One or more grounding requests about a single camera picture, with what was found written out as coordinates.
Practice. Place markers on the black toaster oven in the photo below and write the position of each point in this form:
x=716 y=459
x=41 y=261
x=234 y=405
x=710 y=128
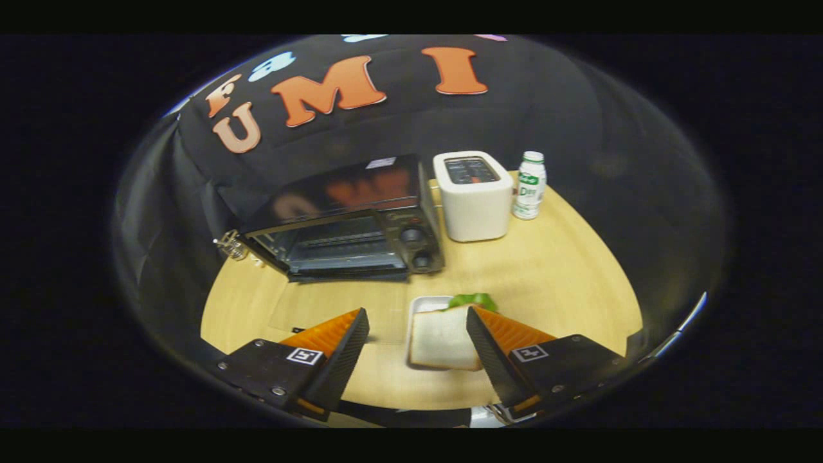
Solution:
x=360 y=193

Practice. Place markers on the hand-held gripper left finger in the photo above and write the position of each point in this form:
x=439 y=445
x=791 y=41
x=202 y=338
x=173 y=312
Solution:
x=344 y=354

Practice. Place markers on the lettuce sandwich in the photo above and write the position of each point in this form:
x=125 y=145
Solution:
x=440 y=337

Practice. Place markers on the white green drink bottle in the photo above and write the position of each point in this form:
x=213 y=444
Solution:
x=528 y=193

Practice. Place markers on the white plastic tray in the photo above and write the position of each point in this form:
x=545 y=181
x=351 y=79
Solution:
x=421 y=305

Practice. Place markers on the white pop-up toaster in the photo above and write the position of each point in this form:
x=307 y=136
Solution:
x=476 y=212

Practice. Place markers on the small metal clamp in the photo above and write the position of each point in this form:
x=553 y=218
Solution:
x=231 y=245

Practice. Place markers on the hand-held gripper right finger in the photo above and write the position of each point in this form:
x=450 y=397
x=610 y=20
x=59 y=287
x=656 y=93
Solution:
x=492 y=354

